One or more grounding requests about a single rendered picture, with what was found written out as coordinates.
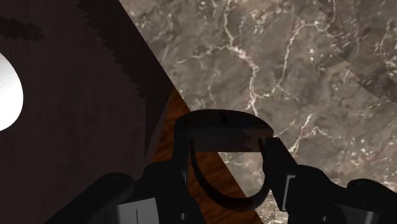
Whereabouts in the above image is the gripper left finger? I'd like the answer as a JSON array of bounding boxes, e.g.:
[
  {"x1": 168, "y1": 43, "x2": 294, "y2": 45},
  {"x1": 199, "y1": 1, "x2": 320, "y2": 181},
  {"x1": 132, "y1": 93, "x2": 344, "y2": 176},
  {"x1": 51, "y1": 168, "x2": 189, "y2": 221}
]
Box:
[{"x1": 46, "y1": 122, "x2": 206, "y2": 224}]

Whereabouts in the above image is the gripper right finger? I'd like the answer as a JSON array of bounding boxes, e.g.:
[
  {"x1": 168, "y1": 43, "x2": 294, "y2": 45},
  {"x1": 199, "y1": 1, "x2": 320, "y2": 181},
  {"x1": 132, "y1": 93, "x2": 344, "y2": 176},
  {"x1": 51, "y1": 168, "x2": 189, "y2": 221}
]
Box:
[{"x1": 262, "y1": 137, "x2": 397, "y2": 224}]

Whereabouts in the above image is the black cup with handle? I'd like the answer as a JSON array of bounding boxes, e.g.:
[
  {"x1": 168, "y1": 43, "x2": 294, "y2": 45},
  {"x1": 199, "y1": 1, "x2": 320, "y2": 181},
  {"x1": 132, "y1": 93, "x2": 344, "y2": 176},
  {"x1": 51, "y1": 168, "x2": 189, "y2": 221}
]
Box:
[{"x1": 174, "y1": 109, "x2": 274, "y2": 213}]

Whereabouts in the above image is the dark wooden table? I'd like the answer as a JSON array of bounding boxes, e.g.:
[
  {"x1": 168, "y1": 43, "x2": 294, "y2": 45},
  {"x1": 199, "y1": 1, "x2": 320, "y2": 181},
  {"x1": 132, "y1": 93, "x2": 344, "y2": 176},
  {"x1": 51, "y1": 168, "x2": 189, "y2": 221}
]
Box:
[{"x1": 0, "y1": 0, "x2": 265, "y2": 224}]

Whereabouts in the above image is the white round object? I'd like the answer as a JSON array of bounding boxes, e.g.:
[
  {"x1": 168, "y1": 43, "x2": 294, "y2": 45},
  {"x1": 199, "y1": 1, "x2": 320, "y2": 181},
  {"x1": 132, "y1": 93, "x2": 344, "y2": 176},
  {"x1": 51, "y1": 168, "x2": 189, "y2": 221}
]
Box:
[{"x1": 0, "y1": 52, "x2": 24, "y2": 132}]

